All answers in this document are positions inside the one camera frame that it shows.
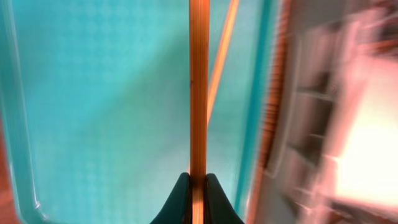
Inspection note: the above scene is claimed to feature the teal serving tray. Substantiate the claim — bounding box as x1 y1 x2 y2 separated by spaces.
1 0 279 223

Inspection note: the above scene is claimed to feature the wooden chopstick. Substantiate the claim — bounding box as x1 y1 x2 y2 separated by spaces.
189 0 210 224
207 0 239 124

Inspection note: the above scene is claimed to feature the grey dishwasher rack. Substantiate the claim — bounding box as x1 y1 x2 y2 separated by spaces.
254 0 397 224

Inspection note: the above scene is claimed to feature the pink white bowl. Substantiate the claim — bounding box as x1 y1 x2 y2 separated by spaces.
323 7 397 210

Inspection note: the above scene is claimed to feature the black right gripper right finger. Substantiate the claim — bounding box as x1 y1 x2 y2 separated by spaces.
204 174 244 224

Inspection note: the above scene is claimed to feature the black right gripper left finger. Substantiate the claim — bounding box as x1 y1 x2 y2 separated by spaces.
150 172 192 224

